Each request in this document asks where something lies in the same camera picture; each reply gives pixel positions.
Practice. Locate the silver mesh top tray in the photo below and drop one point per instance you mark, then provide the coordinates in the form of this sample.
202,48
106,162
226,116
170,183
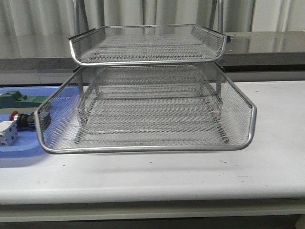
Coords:
147,44

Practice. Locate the white contact block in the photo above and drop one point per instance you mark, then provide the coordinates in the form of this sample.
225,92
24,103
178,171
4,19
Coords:
8,133

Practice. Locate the grey metal rack frame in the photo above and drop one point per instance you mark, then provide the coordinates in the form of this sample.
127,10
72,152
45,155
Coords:
150,86

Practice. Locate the green terminal block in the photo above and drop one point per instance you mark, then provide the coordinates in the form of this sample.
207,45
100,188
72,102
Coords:
11,101

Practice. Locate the red emergency stop button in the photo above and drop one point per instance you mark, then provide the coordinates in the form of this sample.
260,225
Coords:
27,120

